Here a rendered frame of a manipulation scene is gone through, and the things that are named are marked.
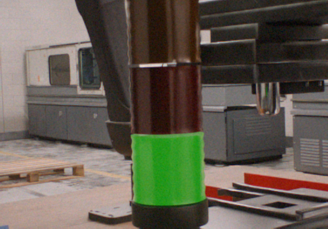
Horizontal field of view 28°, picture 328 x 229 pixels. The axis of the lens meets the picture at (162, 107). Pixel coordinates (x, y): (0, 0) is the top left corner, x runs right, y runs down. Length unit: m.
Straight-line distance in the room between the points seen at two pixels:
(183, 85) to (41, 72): 11.33
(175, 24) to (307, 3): 0.24
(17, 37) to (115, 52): 11.31
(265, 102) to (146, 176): 0.24
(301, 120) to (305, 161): 0.40
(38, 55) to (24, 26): 0.83
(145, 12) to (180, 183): 0.09
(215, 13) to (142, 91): 0.30
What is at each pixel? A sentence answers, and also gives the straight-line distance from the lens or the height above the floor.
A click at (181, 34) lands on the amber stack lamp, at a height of 1.13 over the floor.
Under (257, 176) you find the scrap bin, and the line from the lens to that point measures 1.00.
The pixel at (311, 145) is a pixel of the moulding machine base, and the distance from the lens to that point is 6.61.
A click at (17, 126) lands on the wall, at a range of 12.24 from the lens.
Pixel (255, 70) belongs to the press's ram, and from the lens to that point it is 0.53.
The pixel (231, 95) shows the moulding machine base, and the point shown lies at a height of 0.83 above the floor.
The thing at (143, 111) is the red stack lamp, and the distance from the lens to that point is 0.32.
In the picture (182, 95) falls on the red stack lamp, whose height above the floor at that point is 1.10.
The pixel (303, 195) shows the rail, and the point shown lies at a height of 0.99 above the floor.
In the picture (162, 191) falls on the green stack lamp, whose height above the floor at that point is 1.06.
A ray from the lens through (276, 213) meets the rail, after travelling 0.60.
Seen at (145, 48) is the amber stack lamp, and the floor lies 1.13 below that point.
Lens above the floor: 1.12
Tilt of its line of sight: 3 degrees down
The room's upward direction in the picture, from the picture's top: 2 degrees counter-clockwise
